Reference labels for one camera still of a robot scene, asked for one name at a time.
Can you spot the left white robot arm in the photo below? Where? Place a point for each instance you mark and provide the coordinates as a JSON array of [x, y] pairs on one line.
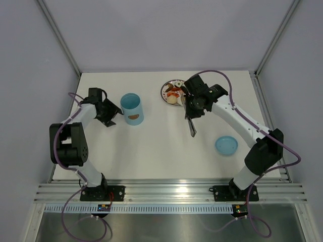
[[68, 145]]

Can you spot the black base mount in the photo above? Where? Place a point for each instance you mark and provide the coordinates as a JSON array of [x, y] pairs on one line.
[[226, 193], [114, 193]]

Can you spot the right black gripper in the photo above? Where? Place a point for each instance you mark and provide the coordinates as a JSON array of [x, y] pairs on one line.
[[189, 114]]

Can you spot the metal tongs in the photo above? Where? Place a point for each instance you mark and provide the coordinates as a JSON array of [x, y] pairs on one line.
[[190, 122]]

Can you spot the toy fried egg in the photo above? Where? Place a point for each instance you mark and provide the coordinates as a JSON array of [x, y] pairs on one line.
[[181, 100]]

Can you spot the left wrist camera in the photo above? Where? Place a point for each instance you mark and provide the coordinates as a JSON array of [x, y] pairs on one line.
[[95, 93]]

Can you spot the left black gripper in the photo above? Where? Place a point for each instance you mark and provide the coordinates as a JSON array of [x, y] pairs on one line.
[[113, 110]]

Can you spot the blue round lid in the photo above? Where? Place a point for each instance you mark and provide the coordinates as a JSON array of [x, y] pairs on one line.
[[226, 145]]

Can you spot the left aluminium frame post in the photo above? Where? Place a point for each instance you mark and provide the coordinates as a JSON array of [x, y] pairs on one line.
[[58, 35]]

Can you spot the blue cylindrical lunch container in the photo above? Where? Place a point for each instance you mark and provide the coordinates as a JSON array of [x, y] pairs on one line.
[[132, 109]]

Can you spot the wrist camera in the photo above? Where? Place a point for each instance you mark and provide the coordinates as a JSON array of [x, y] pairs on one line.
[[195, 85], [95, 93]]

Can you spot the aluminium front rail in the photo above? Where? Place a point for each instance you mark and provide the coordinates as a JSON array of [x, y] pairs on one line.
[[175, 191]]

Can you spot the white slotted cable duct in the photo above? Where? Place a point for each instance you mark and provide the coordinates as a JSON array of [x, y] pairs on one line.
[[141, 208]]

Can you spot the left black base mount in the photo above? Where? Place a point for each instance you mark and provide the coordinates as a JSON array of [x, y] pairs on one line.
[[114, 193]]

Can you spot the round beige toy bun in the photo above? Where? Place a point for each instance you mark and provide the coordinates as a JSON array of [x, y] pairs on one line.
[[172, 100]]

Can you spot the right aluminium frame post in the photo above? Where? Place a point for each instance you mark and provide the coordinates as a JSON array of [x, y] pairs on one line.
[[277, 35]]

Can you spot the aluminium frame post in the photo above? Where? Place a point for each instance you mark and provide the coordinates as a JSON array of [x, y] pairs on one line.
[[277, 35], [58, 35]]

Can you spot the orange toy fried cutlet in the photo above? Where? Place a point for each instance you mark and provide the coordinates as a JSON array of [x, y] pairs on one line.
[[171, 93]]

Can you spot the patterned round plate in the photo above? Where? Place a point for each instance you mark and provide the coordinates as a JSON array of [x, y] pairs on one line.
[[175, 89]]

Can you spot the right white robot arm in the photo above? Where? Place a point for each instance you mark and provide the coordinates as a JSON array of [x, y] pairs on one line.
[[265, 150]]

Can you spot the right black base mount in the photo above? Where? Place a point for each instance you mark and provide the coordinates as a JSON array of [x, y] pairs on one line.
[[226, 193]]

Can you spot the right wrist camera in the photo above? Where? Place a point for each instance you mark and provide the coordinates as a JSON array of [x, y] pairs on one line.
[[195, 85]]

